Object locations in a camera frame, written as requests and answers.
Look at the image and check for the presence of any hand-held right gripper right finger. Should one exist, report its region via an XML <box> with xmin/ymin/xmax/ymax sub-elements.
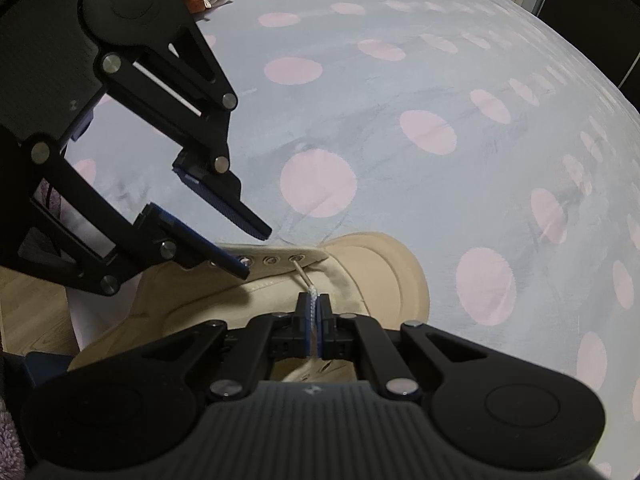
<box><xmin>316</xmin><ymin>295</ymin><xmax>489</xmax><ymax>402</ymax></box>

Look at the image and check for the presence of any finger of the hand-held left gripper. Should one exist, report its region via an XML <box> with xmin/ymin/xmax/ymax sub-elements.
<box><xmin>0</xmin><ymin>132</ymin><xmax>250</xmax><ymax>298</ymax></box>
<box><xmin>99</xmin><ymin>20</ymin><xmax>274</xmax><ymax>241</ymax></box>

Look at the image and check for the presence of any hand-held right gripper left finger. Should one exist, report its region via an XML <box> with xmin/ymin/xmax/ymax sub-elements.
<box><xmin>144</xmin><ymin>293</ymin><xmax>314</xmax><ymax>400</ymax></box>

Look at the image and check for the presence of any white shoelace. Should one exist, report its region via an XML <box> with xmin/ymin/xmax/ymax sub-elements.
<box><xmin>292</xmin><ymin>256</ymin><xmax>322</xmax><ymax>359</ymax></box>

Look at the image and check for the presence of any beige canvas shoe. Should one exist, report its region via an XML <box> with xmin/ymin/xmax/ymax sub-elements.
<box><xmin>67</xmin><ymin>231</ymin><xmax>431</xmax><ymax>385</ymax></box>

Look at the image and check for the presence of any pink polka dot blanket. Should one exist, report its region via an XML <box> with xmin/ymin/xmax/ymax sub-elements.
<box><xmin>60</xmin><ymin>0</ymin><xmax>640</xmax><ymax>480</ymax></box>

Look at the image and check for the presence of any purple fuzzy robe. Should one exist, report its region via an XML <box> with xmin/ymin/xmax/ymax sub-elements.
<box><xmin>0</xmin><ymin>394</ymin><xmax>27</xmax><ymax>480</ymax></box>

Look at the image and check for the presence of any black cabinet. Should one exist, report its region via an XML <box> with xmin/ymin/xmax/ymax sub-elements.
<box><xmin>532</xmin><ymin>0</ymin><xmax>640</xmax><ymax>111</ymax></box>

